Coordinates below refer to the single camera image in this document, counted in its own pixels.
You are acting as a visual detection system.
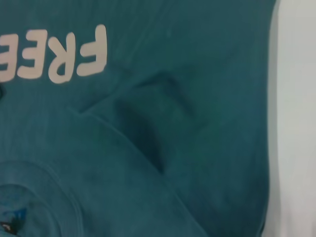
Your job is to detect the teal t-shirt with FREE print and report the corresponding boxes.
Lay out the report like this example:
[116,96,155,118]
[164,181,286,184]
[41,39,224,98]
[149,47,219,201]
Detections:
[0,0,284,237]

